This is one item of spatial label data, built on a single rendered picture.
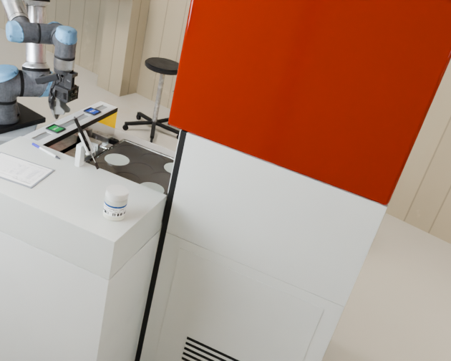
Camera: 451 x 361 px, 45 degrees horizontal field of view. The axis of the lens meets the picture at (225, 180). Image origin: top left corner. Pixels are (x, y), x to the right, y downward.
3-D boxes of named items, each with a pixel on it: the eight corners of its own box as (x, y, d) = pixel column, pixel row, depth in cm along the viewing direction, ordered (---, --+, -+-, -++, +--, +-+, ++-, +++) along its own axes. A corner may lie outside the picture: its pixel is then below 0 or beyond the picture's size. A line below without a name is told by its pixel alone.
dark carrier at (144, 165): (195, 169, 227) (195, 167, 227) (158, 203, 197) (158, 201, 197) (124, 142, 234) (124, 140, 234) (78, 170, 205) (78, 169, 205)
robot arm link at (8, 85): (-15, 91, 236) (-14, 61, 230) (17, 91, 244) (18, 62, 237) (-10, 102, 228) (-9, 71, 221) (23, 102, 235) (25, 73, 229)
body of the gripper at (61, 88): (66, 104, 204) (69, 74, 199) (47, 97, 206) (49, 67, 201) (78, 99, 211) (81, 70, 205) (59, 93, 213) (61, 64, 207)
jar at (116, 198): (129, 214, 174) (133, 189, 170) (117, 224, 168) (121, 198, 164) (109, 206, 176) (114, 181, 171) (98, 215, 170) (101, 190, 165)
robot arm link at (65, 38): (74, 25, 201) (81, 32, 195) (71, 53, 207) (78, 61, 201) (52, 23, 197) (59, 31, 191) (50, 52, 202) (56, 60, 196)
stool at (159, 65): (193, 135, 476) (207, 69, 448) (159, 149, 438) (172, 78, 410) (149, 114, 496) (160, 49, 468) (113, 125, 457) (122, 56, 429)
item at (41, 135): (114, 134, 256) (118, 107, 249) (39, 177, 208) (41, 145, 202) (97, 127, 258) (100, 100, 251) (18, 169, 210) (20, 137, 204)
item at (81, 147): (93, 167, 195) (97, 134, 189) (86, 171, 192) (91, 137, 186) (79, 162, 196) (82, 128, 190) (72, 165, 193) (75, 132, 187)
